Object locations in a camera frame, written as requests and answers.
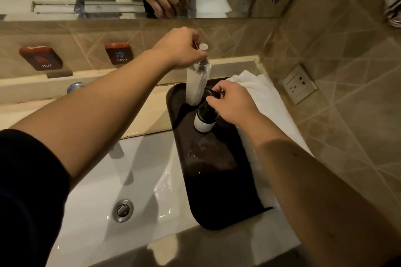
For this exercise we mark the person's right forearm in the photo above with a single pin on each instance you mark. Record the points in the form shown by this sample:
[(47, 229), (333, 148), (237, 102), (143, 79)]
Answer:
[(319, 194)]

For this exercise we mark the dark bottle with white label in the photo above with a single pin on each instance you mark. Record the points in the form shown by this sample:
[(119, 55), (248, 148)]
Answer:
[(205, 119)]

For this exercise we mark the black tray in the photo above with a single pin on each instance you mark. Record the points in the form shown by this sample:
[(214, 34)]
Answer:
[(219, 176)]

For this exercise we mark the black sleeve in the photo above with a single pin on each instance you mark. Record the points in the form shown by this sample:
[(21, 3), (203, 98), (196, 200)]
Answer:
[(28, 194)]

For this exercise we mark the red hot water sign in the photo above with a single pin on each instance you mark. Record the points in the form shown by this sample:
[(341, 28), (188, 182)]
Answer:
[(41, 58)]

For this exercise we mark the white sink basin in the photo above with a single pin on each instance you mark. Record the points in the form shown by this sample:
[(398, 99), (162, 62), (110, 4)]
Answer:
[(147, 182)]

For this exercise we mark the chrome sink drain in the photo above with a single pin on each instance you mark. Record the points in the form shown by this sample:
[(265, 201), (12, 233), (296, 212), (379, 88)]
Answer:
[(123, 210)]

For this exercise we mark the red cold water sign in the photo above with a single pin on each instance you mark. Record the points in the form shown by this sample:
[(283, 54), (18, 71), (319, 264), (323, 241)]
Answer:
[(119, 53)]

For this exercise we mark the clear white-capped bottle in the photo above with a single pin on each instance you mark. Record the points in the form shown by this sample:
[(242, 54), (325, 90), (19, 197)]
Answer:
[(196, 83)]

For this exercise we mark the person's right thumb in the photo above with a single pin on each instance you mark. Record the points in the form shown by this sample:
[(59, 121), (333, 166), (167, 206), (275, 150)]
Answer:
[(213, 105)]

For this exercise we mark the chrome faucet knob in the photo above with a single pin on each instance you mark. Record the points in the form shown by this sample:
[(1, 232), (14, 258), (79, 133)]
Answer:
[(75, 87)]

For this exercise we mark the striped hanging cloth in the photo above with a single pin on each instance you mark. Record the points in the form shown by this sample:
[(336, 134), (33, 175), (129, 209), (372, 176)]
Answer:
[(394, 8)]

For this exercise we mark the person's right hand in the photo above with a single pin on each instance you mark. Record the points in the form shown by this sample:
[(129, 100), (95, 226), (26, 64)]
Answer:
[(236, 104)]

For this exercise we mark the white towel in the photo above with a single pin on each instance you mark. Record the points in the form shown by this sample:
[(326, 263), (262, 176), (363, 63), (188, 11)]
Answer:
[(269, 101)]

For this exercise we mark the person's left thumb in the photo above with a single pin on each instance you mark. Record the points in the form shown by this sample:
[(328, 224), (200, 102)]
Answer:
[(199, 55)]

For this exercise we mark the person's left hand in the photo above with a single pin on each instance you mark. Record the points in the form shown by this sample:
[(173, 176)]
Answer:
[(175, 47)]

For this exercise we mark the person's left forearm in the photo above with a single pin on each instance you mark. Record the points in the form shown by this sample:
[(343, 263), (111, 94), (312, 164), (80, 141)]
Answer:
[(100, 107)]

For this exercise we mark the wall power socket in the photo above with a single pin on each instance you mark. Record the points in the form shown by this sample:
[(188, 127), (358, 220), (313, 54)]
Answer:
[(299, 83)]

